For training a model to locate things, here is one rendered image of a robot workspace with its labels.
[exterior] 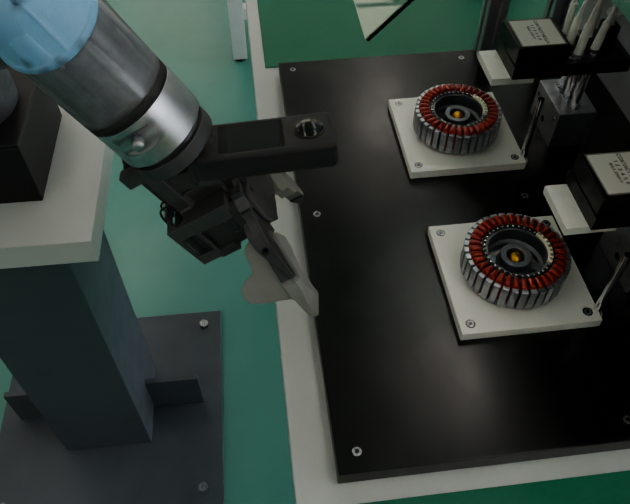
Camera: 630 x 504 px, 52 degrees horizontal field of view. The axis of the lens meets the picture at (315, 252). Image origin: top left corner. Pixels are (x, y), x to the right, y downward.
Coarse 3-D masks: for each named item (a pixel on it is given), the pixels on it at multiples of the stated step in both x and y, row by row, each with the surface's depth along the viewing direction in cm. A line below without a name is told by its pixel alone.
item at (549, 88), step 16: (544, 80) 87; (544, 96) 86; (560, 96) 85; (544, 112) 86; (560, 112) 82; (576, 112) 82; (592, 112) 83; (544, 128) 87; (560, 128) 84; (576, 128) 84; (560, 144) 86; (576, 144) 86
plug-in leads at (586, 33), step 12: (576, 0) 77; (588, 0) 74; (600, 0) 73; (600, 12) 77; (612, 12) 74; (564, 24) 79; (576, 24) 76; (588, 24) 74; (600, 24) 80; (612, 24) 79; (588, 36) 75; (600, 36) 76; (612, 36) 79; (576, 48) 77; (588, 48) 78; (600, 48) 78
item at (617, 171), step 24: (576, 168) 64; (600, 168) 62; (624, 168) 62; (552, 192) 65; (576, 192) 64; (600, 192) 60; (624, 192) 60; (576, 216) 63; (600, 216) 61; (624, 216) 61
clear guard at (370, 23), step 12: (360, 0) 64; (372, 0) 62; (384, 0) 60; (396, 0) 59; (408, 0) 58; (360, 12) 63; (372, 12) 61; (384, 12) 60; (396, 12) 58; (372, 24) 60; (384, 24) 59; (372, 36) 60
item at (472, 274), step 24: (504, 216) 72; (528, 216) 72; (480, 240) 70; (504, 240) 72; (528, 240) 71; (552, 240) 69; (480, 264) 67; (504, 264) 69; (528, 264) 69; (552, 264) 68; (480, 288) 68; (504, 288) 66; (528, 288) 66; (552, 288) 66
